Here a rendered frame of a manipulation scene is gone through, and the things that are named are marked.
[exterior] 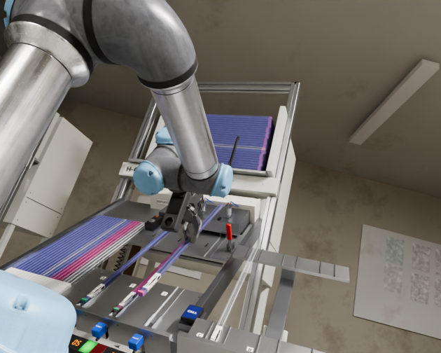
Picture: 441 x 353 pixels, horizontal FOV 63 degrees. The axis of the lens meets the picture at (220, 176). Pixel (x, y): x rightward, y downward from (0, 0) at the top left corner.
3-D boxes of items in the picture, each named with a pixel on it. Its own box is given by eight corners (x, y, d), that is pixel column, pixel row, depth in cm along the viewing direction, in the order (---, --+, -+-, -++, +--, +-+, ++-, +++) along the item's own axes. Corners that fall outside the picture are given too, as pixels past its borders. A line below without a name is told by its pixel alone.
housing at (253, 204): (254, 238, 145) (255, 206, 141) (151, 220, 163) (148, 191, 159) (260, 229, 152) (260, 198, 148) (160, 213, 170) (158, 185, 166)
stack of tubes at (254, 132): (260, 171, 148) (272, 116, 158) (154, 160, 167) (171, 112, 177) (266, 183, 159) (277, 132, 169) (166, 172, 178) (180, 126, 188)
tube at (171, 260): (143, 297, 85) (142, 293, 85) (138, 295, 86) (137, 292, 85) (222, 206, 128) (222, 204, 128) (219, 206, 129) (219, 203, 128)
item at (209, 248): (228, 274, 119) (228, 260, 118) (75, 241, 144) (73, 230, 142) (257, 230, 148) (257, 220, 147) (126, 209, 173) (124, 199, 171)
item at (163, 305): (173, 349, 86) (172, 338, 85) (-13, 289, 111) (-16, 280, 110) (206, 301, 103) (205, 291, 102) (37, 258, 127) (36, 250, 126)
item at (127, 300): (118, 314, 95) (117, 309, 95) (114, 312, 96) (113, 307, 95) (200, 230, 139) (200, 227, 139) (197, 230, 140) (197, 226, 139)
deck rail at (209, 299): (178, 363, 85) (177, 342, 83) (171, 361, 86) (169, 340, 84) (262, 232, 148) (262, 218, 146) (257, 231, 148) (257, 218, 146)
